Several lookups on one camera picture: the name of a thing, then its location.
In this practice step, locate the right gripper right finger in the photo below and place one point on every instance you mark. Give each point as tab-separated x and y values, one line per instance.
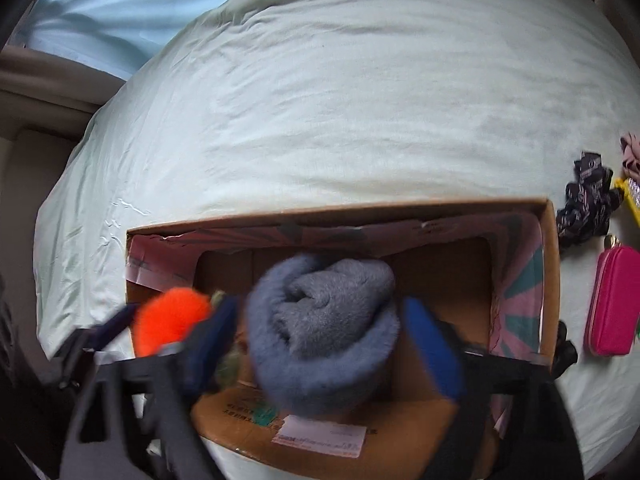
539	441

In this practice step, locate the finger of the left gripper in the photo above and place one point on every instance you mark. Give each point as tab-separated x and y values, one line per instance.
77	352

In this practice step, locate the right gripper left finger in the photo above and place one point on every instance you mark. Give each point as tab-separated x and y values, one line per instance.
133	419

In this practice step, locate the orange fluffy pompom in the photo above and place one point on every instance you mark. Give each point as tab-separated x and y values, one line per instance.
168	318

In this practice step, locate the plain black scrunchie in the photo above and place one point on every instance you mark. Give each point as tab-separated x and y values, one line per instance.
565	352

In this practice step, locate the magenta zip pouch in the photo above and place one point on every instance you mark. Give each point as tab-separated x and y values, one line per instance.
614	308

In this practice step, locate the grey-blue fuzzy sock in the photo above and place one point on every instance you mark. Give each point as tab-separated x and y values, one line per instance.
320	332

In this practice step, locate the pink fabric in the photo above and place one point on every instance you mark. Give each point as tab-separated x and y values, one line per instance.
630	145

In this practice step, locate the silver glitter yellow sponge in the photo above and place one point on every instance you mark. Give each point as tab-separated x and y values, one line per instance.
631	191

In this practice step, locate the cardboard box patterned lining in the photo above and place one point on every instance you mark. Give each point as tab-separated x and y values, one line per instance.
488	267

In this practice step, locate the beige headboard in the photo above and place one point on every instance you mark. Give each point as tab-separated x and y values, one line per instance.
36	161

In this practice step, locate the brown left curtain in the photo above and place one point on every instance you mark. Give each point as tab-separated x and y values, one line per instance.
46	93

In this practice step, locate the light blue hanging cloth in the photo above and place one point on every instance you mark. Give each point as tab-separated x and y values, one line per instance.
114	36

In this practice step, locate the pale green bed sheet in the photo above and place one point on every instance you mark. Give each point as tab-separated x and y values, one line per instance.
267	105

